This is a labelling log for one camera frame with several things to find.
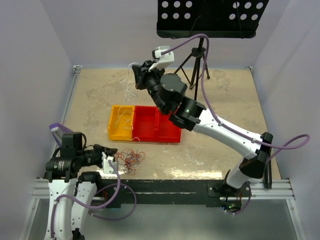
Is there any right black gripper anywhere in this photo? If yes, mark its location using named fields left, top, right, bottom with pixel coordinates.
left=133, top=59, right=169, bottom=113

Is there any coloured wire bundle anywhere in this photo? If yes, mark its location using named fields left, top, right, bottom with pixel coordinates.
left=113, top=148, right=146, bottom=175

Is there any white wire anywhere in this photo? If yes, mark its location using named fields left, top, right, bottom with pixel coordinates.
left=113, top=61, right=141, bottom=142

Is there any yellow plastic bin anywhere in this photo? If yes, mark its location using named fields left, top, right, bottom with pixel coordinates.
left=108, top=105, right=135, bottom=141

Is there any red double compartment bin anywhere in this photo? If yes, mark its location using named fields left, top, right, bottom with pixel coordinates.
left=132, top=105, right=182, bottom=144

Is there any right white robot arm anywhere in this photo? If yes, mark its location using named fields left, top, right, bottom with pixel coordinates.
left=132, top=60, right=273, bottom=197

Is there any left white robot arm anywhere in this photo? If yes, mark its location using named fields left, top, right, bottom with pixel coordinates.
left=44, top=132, right=119, bottom=240

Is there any purple holder block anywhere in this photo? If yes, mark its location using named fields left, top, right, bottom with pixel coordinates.
left=49, top=122, right=72, bottom=147

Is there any black music stand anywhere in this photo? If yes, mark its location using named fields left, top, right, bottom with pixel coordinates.
left=156, top=0, right=271, bottom=101

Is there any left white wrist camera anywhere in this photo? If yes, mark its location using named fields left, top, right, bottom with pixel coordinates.
left=101, top=152, right=118, bottom=174

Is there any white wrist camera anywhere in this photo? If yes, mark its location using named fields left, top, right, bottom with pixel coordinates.
left=148, top=45, right=175, bottom=72
left=101, top=152, right=118, bottom=174

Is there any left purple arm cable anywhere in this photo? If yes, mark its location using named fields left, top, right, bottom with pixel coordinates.
left=49, top=161, right=138, bottom=240

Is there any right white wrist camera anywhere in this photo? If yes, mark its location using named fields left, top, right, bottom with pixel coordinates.
left=148, top=45, right=175, bottom=72

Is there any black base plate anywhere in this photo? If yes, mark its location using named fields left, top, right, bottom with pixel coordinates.
left=109, top=179, right=251, bottom=208

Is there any aluminium left rail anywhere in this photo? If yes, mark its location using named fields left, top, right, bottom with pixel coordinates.
left=44, top=65, right=83, bottom=179

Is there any aluminium rail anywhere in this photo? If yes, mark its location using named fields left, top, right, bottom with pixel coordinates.
left=31, top=179, right=295, bottom=200
left=44, top=65, right=83, bottom=179

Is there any aluminium front rail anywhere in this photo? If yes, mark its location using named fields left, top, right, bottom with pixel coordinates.
left=31, top=179, right=295, bottom=200

